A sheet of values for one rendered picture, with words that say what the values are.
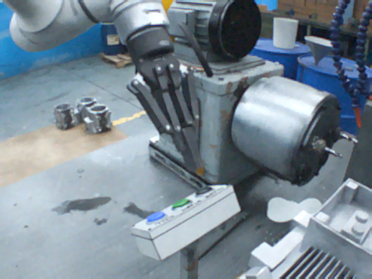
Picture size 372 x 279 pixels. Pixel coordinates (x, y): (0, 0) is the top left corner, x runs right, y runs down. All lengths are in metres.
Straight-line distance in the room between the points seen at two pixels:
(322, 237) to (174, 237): 0.21
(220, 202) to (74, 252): 0.44
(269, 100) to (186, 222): 0.38
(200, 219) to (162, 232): 0.07
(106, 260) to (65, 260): 0.11
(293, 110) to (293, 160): 0.11
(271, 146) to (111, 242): 0.46
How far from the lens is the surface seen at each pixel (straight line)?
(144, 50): 0.49
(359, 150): 0.86
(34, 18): 0.54
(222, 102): 0.77
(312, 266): 0.41
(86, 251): 0.81
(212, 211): 0.49
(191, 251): 0.54
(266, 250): 0.43
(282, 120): 0.70
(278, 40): 2.69
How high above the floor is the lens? 1.40
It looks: 30 degrees down
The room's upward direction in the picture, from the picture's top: straight up
